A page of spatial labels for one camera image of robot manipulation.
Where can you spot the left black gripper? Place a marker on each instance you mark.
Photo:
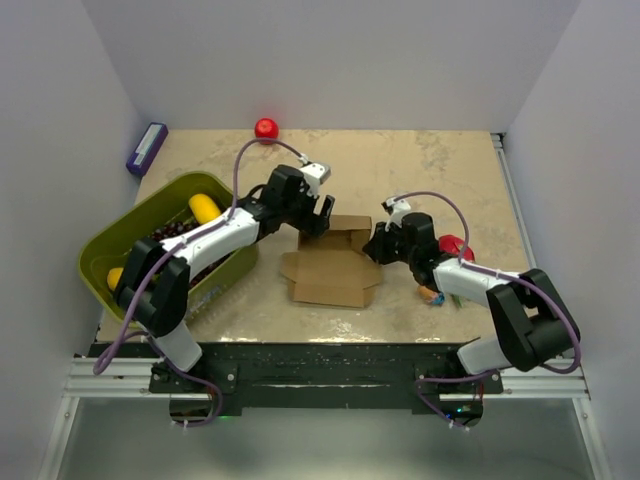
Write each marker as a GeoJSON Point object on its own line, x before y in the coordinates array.
{"type": "Point", "coordinates": [312, 224]}

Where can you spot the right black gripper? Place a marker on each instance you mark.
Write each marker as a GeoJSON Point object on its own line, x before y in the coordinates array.
{"type": "Point", "coordinates": [375, 248]}

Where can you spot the small ice cream toy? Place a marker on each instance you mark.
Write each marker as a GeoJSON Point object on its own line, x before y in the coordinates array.
{"type": "Point", "coordinates": [431, 297]}

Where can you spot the brown cardboard box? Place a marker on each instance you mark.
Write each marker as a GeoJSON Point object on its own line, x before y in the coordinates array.
{"type": "Point", "coordinates": [333, 270]}

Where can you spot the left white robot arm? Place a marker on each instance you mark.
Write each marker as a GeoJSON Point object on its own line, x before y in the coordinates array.
{"type": "Point", "coordinates": [154, 286]}

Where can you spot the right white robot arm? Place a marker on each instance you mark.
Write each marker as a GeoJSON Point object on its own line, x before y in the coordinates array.
{"type": "Point", "coordinates": [533, 327]}

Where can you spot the purple rectangular box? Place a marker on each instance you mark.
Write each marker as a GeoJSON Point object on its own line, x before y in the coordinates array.
{"type": "Point", "coordinates": [148, 146]}

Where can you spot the red dragon fruit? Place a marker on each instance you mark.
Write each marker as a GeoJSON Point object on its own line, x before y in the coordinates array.
{"type": "Point", "coordinates": [451, 244]}

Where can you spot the red apple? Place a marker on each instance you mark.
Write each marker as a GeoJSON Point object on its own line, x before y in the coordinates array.
{"type": "Point", "coordinates": [266, 130]}

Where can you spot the yellow mango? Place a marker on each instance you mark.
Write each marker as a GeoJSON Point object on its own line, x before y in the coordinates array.
{"type": "Point", "coordinates": [204, 208]}

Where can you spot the olive green plastic bin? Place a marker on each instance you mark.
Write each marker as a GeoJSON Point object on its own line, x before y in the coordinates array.
{"type": "Point", "coordinates": [110, 248]}

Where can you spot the purple grape bunch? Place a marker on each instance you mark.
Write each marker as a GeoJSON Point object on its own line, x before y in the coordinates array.
{"type": "Point", "coordinates": [172, 230]}

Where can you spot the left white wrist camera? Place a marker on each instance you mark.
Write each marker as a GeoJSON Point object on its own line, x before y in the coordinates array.
{"type": "Point", "coordinates": [315, 175]}

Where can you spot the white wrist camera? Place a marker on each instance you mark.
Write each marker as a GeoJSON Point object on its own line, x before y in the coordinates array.
{"type": "Point", "coordinates": [396, 209]}
{"type": "Point", "coordinates": [315, 175]}

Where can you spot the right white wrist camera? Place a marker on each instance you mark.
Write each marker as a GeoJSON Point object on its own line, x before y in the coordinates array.
{"type": "Point", "coordinates": [396, 209]}

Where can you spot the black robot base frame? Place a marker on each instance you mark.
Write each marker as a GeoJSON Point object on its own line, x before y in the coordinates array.
{"type": "Point", "coordinates": [233, 377]}

